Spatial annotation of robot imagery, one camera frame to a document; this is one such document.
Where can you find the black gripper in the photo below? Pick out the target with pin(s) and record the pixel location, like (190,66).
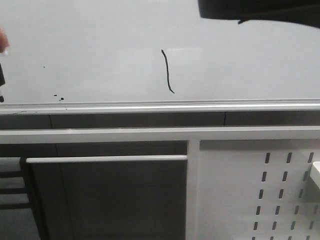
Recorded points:
(303,12)

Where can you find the red round magnet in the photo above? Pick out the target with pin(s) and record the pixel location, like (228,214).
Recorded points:
(4,42)

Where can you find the white whiteboard marker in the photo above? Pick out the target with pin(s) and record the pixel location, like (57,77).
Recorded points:
(2,78)

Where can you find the white whiteboard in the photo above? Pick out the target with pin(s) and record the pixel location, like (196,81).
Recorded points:
(109,56)

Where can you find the white pegboard panel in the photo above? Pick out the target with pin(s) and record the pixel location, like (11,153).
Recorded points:
(258,190)

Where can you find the dark grey cabinet panel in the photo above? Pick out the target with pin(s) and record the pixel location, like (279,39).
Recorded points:
(140,200)

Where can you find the black chair backrest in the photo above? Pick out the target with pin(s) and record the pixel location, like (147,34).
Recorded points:
(14,190)

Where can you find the white shelf bracket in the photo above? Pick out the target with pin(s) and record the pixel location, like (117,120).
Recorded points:
(315,177)

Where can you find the white metal rack frame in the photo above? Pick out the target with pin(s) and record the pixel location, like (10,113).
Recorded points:
(103,145)

